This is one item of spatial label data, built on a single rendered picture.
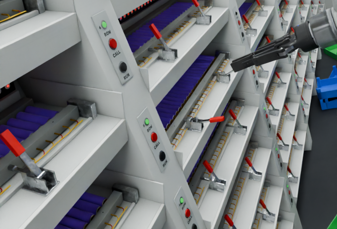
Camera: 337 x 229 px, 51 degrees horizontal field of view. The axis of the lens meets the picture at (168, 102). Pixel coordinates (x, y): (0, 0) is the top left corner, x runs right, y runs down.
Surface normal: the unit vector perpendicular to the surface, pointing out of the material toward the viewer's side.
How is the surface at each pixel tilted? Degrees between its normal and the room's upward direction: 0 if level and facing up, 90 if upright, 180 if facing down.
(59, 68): 90
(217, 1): 90
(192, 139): 19
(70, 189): 109
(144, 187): 90
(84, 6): 90
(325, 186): 0
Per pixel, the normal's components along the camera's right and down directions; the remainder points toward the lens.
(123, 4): 0.92, 0.15
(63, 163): -0.05, -0.86
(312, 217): -0.35, -0.87
